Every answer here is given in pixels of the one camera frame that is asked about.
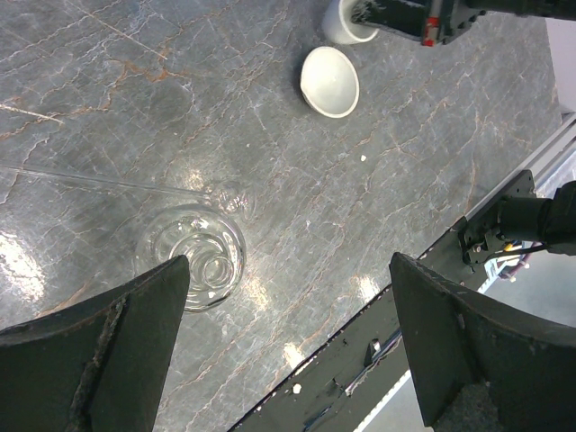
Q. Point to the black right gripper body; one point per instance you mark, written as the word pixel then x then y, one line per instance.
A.
pixel 446 20

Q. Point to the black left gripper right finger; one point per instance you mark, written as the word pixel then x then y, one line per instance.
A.
pixel 477 363

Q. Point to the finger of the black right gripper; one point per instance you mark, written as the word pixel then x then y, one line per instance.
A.
pixel 403 17

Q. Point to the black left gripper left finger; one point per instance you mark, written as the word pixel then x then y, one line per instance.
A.
pixel 98 365

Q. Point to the white ceramic crucible cup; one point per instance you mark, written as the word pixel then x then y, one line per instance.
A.
pixel 338 27

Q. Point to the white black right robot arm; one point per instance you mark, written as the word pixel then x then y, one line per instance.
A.
pixel 515 213

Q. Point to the white ceramic evaporating dish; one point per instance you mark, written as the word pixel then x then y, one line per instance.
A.
pixel 329 83

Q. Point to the clear glass flask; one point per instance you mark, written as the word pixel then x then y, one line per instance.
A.
pixel 212 243

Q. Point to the clear glass flask stopper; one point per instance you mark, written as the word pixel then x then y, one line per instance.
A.
pixel 234 198

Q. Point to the clear glass stirring rod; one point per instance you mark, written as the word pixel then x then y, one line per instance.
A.
pixel 101 180

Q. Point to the light blue cable duct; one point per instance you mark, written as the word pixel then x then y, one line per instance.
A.
pixel 376 417

